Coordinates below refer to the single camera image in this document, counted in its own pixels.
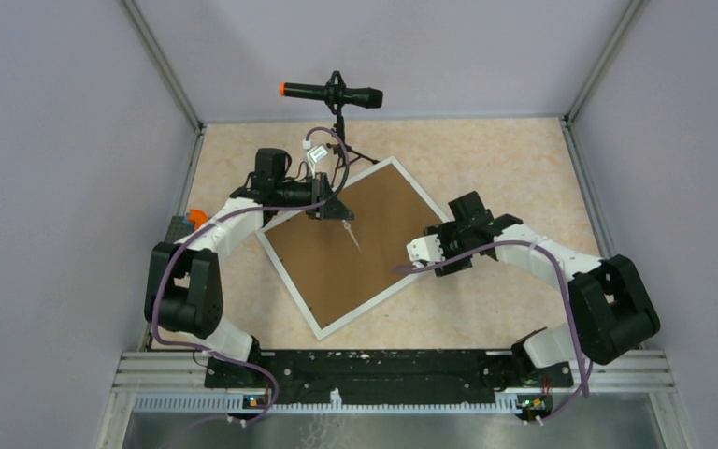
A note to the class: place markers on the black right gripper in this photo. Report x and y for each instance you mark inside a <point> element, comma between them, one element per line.
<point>443,232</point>

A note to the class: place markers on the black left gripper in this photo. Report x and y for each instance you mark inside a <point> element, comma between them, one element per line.
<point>322,192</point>

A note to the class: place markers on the silver screwdriver tool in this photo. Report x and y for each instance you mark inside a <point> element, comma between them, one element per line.
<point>348,228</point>

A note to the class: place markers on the white picture frame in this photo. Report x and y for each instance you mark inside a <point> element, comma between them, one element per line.
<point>309,297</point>

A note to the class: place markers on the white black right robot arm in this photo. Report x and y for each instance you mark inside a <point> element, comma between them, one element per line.
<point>610,311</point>

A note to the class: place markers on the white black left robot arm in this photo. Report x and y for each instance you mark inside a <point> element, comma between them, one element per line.
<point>184,289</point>

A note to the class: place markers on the black microphone tripod stand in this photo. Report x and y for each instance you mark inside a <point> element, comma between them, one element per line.
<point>353,155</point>

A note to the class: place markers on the black microphone orange tip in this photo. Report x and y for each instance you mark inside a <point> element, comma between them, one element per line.
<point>334,95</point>

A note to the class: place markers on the orange curved toy block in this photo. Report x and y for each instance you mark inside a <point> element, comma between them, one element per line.
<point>196,217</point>

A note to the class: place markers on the grey lego baseplate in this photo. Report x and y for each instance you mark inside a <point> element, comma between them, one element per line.
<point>179,227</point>

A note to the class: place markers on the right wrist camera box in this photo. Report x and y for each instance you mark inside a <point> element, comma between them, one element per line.
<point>425,250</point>

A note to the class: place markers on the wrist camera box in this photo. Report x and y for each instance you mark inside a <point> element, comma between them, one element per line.
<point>425,250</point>
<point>315,154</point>

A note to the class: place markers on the brown frame backing board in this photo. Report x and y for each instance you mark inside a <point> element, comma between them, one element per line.
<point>346,248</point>

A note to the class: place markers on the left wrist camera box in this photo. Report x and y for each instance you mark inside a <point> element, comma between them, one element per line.
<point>315,154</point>

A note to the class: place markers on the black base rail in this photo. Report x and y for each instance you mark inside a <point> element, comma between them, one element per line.
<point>387,377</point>

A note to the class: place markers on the aluminium front rail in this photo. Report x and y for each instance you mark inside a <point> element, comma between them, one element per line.
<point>173,382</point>

